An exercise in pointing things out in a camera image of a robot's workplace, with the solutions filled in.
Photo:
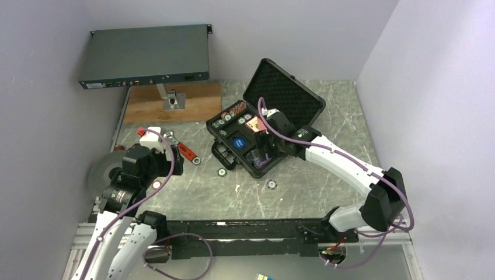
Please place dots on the small red white chip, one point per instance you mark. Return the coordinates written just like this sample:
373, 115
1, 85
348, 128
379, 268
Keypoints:
156, 185

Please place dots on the green poker chip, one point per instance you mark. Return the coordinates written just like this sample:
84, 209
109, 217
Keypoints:
221, 172

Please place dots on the clear dealer button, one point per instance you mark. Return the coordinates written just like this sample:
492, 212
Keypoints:
253, 156

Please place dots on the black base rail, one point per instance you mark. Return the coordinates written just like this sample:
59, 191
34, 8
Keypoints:
249, 237

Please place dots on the red playing card deck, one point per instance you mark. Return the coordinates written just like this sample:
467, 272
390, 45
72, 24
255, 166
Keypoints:
255, 124

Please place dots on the metal stand bracket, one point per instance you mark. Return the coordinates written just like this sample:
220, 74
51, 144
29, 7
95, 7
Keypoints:
172, 100

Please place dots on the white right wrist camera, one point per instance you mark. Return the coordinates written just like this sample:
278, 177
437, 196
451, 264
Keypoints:
267, 113

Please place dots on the blue small blind button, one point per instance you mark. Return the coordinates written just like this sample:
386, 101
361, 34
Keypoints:
239, 143

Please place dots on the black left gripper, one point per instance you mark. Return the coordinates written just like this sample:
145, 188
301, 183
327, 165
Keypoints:
178, 161

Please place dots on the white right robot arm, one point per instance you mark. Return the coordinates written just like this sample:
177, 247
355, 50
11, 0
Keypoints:
383, 190

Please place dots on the grey filament spool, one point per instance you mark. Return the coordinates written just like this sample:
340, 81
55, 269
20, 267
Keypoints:
99, 175

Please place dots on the purple chip stack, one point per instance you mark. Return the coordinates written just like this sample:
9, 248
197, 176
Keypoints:
259, 164

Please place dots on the wooden board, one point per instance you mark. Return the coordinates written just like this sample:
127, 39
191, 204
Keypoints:
203, 101

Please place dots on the red handled adjustable wrench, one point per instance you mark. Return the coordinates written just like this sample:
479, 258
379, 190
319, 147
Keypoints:
182, 148

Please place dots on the black poker case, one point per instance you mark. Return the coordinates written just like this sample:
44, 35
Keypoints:
280, 90

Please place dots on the mixed red chip stack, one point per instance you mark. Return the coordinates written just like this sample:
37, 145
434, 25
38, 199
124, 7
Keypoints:
229, 114

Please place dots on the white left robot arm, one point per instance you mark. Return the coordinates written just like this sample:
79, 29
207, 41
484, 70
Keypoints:
124, 176

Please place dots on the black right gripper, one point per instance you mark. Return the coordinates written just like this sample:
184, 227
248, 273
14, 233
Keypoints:
264, 139

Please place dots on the blue poker chip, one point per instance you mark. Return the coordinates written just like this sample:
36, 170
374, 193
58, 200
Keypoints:
272, 185

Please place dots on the grey rack server unit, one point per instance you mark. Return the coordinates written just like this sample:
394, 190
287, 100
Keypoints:
146, 56

